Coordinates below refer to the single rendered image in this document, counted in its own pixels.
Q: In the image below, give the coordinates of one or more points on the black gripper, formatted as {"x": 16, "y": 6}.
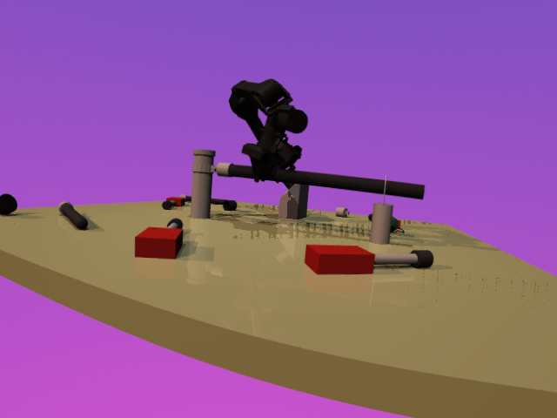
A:
{"x": 260, "y": 153}

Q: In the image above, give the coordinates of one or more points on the long dark grey pipe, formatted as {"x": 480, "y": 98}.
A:
{"x": 393, "y": 188}

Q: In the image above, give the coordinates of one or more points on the black rod with tan end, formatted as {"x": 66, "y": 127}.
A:
{"x": 76, "y": 218}
{"x": 213, "y": 201}

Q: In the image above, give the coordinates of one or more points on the grey post with cap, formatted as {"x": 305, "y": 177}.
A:
{"x": 201, "y": 186}

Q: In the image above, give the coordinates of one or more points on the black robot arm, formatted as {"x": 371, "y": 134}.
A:
{"x": 248, "y": 97}

